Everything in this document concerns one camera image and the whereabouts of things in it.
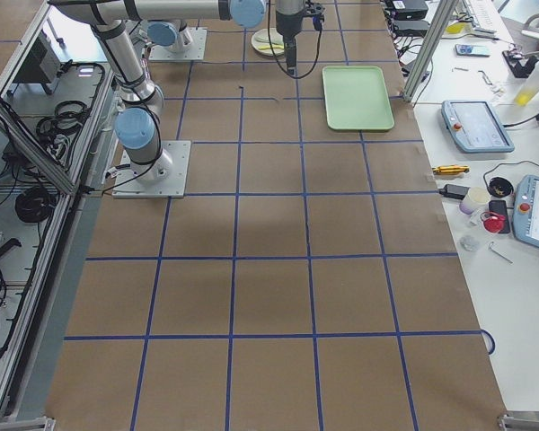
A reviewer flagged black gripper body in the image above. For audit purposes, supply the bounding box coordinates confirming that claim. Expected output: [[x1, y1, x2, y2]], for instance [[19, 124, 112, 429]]
[[275, 0, 324, 38]]

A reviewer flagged white round plate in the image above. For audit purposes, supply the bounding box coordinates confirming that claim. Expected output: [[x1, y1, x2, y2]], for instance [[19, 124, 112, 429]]
[[251, 27, 284, 57]]

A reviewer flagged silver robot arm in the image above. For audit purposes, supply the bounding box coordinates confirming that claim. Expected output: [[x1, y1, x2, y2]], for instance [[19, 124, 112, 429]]
[[131, 20, 193, 53], [52, 1, 324, 185]]

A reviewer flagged yellow plastic fork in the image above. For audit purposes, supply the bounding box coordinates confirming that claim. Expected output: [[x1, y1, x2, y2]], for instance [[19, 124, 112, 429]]
[[254, 44, 284, 52]]

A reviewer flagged light green plastic tray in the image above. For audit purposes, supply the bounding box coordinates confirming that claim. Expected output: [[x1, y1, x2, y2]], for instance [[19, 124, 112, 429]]
[[322, 66, 394, 132]]

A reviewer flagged smartphone with blue screen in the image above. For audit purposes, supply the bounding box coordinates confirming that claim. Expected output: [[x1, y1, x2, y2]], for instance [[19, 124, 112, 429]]
[[455, 44, 490, 57]]

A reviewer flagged blue teach pendant far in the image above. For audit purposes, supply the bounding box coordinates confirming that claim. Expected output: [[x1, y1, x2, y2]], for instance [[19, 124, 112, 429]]
[[441, 100, 515, 154]]

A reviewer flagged blue teach pendant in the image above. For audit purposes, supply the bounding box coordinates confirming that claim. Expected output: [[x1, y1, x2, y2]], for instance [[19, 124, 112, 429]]
[[512, 175, 539, 248], [441, 100, 515, 154]]

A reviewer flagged black power adapter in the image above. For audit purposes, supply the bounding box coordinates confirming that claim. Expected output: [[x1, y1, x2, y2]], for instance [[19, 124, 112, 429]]
[[438, 183, 469, 200]]

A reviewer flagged clear bottle yellow liquid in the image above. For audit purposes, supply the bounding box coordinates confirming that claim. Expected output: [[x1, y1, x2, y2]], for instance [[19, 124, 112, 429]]
[[514, 61, 539, 106]]

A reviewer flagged blue teach pendant near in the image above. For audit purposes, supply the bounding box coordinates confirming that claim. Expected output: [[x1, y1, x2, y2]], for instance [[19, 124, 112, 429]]
[[512, 175, 539, 248]]

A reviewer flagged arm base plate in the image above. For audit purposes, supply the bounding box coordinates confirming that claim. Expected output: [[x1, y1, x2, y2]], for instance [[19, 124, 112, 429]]
[[110, 140, 191, 198], [147, 22, 208, 62]]

